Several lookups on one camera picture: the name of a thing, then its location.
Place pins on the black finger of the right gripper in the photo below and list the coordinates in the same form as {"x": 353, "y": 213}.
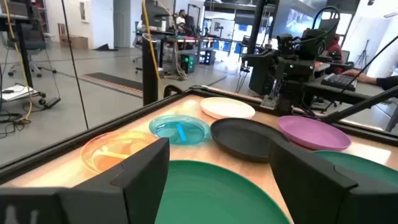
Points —
{"x": 286, "y": 99}
{"x": 273, "y": 93}

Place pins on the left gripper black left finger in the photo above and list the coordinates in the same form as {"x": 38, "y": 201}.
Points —
{"x": 136, "y": 186}

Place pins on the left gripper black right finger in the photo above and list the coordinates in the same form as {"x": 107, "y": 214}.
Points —
{"x": 304, "y": 186}

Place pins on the purple plastic plate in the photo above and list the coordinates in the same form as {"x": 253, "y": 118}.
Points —
{"x": 311, "y": 132}

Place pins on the cream plastic plate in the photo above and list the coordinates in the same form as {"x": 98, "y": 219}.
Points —
{"x": 227, "y": 107}

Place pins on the orange translucent plastic plate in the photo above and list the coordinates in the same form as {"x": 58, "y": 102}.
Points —
{"x": 102, "y": 149}

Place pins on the black plastic plate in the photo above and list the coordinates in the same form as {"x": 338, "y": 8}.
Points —
{"x": 242, "y": 138}

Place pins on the blue translucent plastic plate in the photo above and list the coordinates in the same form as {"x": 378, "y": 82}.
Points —
{"x": 164, "y": 132}

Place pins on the green plastic plate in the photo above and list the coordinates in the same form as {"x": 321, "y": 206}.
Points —
{"x": 367, "y": 166}
{"x": 211, "y": 199}

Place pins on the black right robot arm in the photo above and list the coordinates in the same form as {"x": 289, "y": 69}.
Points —
{"x": 311, "y": 43}

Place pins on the person's forearm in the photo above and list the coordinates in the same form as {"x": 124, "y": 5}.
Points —
{"x": 382, "y": 82}

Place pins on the black keyboard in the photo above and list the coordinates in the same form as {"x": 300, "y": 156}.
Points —
{"x": 337, "y": 81}

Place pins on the person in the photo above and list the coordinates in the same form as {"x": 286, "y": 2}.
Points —
{"x": 334, "y": 49}
{"x": 181, "y": 18}

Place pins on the person's hand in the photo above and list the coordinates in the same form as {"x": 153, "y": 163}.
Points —
{"x": 349, "y": 73}

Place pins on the black tripod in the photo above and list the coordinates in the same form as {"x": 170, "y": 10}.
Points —
{"x": 362, "y": 59}

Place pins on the black metal beam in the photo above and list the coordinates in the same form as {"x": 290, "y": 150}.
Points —
{"x": 360, "y": 105}

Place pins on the grey desk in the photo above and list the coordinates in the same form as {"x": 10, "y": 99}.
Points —
{"x": 373, "y": 91}

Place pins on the computer tower green lights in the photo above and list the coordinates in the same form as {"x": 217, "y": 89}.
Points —
{"x": 187, "y": 63}

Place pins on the black hazard-striped floor mat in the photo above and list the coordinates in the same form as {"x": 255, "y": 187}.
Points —
{"x": 118, "y": 81}

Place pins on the black power strip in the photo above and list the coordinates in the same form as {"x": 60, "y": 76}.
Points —
{"x": 52, "y": 102}

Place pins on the white board on casters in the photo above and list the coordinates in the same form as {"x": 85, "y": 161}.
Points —
{"x": 18, "y": 92}

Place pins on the cardboard box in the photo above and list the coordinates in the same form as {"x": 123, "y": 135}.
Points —
{"x": 77, "y": 43}

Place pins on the black equipment stand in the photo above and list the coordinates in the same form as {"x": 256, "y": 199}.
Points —
{"x": 24, "y": 56}

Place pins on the grey office chair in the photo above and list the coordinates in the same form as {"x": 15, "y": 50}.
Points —
{"x": 34, "y": 37}

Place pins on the large wall display screen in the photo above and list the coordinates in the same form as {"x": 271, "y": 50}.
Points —
{"x": 295, "y": 20}

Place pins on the black aluminium table frame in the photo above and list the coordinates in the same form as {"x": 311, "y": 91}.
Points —
{"x": 93, "y": 134}

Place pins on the thick black post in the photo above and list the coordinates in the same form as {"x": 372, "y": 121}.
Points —
{"x": 150, "y": 77}

